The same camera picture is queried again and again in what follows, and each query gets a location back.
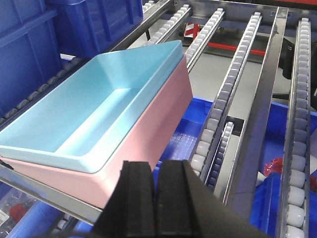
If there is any blue storage bin upper right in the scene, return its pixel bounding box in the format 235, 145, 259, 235
45, 0, 143, 58

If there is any red plastic bag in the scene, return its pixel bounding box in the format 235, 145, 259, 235
263, 157, 283, 177

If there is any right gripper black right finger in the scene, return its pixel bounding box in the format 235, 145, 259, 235
157, 160, 267, 238

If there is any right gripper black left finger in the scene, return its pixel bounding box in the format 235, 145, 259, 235
93, 161, 156, 238

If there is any stainless steel shelf frame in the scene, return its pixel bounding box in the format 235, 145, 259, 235
0, 0, 317, 238

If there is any pink plastic box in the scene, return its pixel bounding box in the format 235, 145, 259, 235
1, 58, 193, 208

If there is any light blue plastic box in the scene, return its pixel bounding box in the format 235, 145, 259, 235
0, 40, 183, 174

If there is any blue storage bin upper left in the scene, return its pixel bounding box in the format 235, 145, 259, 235
0, 0, 62, 116

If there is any blue bin lower shelf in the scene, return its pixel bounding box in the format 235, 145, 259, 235
151, 96, 215, 179

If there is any blue storage bin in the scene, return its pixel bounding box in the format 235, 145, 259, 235
0, 0, 62, 116
45, 0, 143, 58

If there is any blue bin lower right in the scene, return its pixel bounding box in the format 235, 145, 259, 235
249, 101, 317, 238

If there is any grey roller track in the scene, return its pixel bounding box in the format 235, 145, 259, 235
190, 12, 262, 181

